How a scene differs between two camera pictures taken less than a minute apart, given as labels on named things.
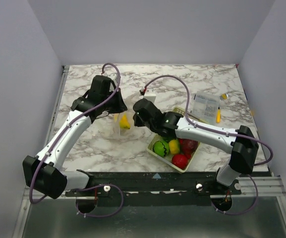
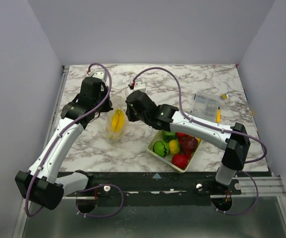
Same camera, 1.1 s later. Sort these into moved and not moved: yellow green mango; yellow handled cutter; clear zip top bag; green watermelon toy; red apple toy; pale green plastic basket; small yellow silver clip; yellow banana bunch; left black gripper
Moved: clear zip top bag; left black gripper; yellow banana bunch
Not moved: green watermelon toy; pale green plastic basket; yellow green mango; small yellow silver clip; yellow handled cutter; red apple toy
